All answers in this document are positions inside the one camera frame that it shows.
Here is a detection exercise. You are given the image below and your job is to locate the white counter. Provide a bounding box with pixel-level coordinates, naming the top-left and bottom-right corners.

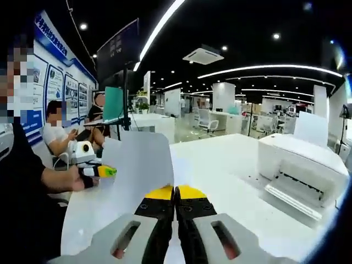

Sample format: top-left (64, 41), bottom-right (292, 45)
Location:
top-left (129, 113), bottom-right (177, 144)

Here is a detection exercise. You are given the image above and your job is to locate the stack of white printing papers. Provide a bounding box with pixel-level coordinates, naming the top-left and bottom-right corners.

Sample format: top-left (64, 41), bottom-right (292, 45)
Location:
top-left (92, 131), bottom-right (175, 240)

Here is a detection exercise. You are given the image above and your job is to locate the black screen on stand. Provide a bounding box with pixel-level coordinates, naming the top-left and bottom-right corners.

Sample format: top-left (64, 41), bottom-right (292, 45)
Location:
top-left (96, 18), bottom-right (140, 131)

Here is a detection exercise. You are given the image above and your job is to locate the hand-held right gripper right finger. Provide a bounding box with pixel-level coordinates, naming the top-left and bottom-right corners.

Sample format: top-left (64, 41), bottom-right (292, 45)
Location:
top-left (175, 185), bottom-right (300, 264)

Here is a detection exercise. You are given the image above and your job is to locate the black tablet on tripod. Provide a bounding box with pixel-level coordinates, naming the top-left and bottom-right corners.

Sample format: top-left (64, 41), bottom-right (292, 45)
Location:
top-left (338, 103), bottom-right (352, 155)

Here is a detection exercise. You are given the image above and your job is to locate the long ceiling light strip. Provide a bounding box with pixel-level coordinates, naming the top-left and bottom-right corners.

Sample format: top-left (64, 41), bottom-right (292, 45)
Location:
top-left (139, 0), bottom-right (186, 62)

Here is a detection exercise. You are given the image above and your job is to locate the white chest-worn device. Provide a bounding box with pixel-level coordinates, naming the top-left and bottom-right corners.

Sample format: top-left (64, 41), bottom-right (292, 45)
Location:
top-left (0, 123), bottom-right (14, 162)

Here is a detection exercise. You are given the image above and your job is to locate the white office chair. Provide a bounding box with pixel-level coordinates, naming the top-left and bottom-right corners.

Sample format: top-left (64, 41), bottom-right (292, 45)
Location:
top-left (197, 108), bottom-right (220, 139)

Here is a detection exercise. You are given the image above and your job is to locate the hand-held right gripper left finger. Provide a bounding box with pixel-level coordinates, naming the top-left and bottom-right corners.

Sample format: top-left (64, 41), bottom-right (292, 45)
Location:
top-left (48, 185), bottom-right (176, 264)

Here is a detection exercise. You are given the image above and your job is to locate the person's left hand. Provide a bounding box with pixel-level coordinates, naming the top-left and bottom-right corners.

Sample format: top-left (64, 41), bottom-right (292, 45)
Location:
top-left (62, 166), bottom-right (101, 193)

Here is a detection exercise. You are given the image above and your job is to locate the green board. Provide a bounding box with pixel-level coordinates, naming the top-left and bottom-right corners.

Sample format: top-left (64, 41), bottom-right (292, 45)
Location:
top-left (103, 86), bottom-right (125, 122)

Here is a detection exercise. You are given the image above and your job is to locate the potted green plant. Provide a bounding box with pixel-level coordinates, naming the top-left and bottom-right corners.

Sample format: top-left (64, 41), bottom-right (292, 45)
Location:
top-left (136, 101), bottom-right (151, 114)

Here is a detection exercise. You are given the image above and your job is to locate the white table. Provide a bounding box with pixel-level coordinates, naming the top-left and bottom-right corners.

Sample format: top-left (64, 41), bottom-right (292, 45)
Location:
top-left (60, 133), bottom-right (344, 264)

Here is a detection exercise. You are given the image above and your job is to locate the ceiling air conditioner vent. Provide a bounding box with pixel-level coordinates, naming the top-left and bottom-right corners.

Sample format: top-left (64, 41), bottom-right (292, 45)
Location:
top-left (182, 43), bottom-right (225, 65)

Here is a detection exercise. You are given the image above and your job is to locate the white printer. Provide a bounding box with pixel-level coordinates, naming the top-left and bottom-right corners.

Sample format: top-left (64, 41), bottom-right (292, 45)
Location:
top-left (257, 111), bottom-right (350, 221)

